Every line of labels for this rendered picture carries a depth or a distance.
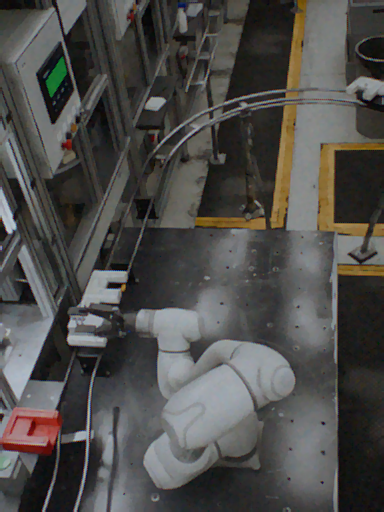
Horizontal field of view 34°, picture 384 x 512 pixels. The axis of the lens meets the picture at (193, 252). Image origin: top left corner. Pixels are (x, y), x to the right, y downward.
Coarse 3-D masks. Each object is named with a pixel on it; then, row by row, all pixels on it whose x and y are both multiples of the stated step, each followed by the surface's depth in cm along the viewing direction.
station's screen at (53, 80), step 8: (56, 56) 230; (56, 64) 230; (64, 64) 237; (48, 72) 223; (56, 72) 230; (64, 72) 237; (48, 80) 224; (56, 80) 230; (64, 80) 237; (48, 88) 224; (56, 88) 230; (64, 88) 237; (56, 96) 231; (64, 96) 238; (56, 104) 231; (56, 112) 231
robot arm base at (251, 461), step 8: (264, 424) 222; (256, 448) 213; (248, 456) 211; (256, 456) 213; (216, 464) 213; (224, 464) 213; (232, 464) 212; (240, 464) 212; (248, 464) 212; (256, 464) 211
